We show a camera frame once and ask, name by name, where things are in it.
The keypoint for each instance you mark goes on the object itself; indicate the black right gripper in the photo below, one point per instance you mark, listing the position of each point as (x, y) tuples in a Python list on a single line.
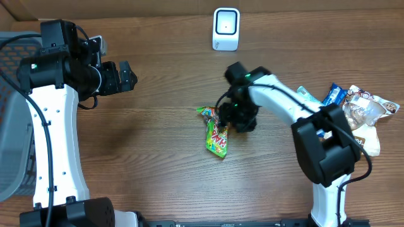
[(249, 123)]

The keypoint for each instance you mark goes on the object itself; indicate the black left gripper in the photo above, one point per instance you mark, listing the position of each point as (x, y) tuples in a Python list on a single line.
[(114, 84)]

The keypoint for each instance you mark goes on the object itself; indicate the green gummy candy bag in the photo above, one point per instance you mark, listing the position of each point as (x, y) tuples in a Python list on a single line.
[(216, 135)]

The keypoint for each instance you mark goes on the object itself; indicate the blue Oreo cookie pack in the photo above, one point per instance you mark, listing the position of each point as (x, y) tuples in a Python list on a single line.
[(336, 95)]

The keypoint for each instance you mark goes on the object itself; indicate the beige paper snack bag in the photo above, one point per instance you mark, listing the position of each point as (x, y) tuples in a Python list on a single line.
[(362, 111)]

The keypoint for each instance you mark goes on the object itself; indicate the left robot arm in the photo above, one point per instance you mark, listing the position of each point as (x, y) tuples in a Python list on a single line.
[(67, 71)]

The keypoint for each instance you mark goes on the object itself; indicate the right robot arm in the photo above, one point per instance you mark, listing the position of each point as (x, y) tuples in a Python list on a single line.
[(325, 147)]

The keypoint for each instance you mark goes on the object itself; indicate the cardboard back panel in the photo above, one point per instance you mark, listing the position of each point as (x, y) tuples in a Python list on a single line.
[(28, 10)]

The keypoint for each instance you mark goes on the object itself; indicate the grey plastic mesh basket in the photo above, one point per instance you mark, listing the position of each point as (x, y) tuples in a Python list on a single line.
[(18, 166)]

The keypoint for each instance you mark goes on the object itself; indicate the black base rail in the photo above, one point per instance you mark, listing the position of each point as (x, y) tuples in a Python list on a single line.
[(252, 223)]

